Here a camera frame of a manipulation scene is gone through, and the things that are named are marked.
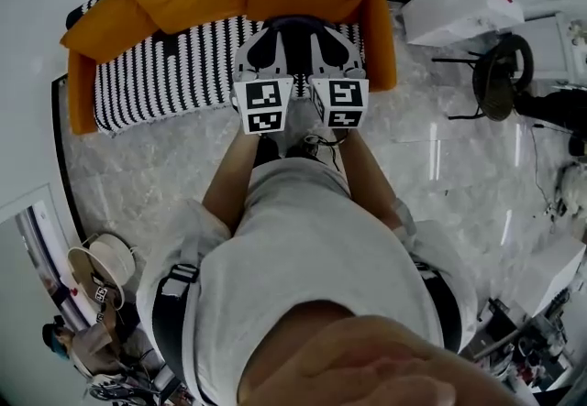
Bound black white striped blanket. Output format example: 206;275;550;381
93;15;368;138

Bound black wicker chair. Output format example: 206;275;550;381
430;31;537;123

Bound white round side table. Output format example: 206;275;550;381
65;232;138;313

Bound person's chin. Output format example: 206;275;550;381
236;301;528;406

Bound person's grey shirt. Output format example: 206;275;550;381
136;159;481;406

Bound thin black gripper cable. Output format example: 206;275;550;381
302;132;343;172

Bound person's black trousers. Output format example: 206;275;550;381
253;134;331;167

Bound black shoulder strap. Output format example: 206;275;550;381
150;263;202;390
411;260;463;354

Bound white cabinet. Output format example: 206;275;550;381
511;12;587;85

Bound orange sofa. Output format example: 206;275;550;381
60;0;398;137

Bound person's right forearm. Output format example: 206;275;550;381
338;127;403;231

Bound black bag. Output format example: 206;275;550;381
512;89;587;159

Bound person's left forearm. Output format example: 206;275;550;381
201;132;263;238

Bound white fluffy bundle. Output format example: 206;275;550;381
553;159;587;218

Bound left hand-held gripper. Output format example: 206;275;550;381
230;27;295;137

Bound cluttered equipment workbench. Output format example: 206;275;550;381
460;287;581;399

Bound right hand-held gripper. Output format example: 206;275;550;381
308;26;371;131

